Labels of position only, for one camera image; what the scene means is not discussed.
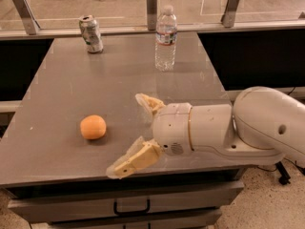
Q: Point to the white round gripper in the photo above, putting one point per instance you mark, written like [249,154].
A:
[172,128]

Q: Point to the orange fruit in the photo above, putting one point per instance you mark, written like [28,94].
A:
[93,127]

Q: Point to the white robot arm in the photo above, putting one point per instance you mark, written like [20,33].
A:
[262,127]

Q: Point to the clear plastic water bottle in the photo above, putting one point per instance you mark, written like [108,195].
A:
[165,39]

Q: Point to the grey cabinet with drawers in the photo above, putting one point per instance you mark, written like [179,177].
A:
[44,155]

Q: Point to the upper grey drawer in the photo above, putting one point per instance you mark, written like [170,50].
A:
[99,205]

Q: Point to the grey drawer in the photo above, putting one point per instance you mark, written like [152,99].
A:
[195,218]
[99,205]

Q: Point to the lower grey drawer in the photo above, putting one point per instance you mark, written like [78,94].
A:
[195,218]

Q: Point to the crushed silver soda can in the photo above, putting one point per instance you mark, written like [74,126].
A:
[90,32]

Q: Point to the black stand leg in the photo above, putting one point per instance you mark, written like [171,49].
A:
[284,176]

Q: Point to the black upper drawer handle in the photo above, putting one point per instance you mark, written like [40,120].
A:
[132,207]

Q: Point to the horizontal metal rail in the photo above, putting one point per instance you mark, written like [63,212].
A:
[200,28]

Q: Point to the middle metal railing post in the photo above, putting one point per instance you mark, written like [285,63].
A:
[151,14]

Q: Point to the metal railing post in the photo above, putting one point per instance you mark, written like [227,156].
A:
[151,14]
[30,24]
[228,17]

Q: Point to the right metal railing post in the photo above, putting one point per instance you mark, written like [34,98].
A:
[228,17]

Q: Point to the left metal railing post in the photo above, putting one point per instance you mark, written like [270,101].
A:
[30,24]

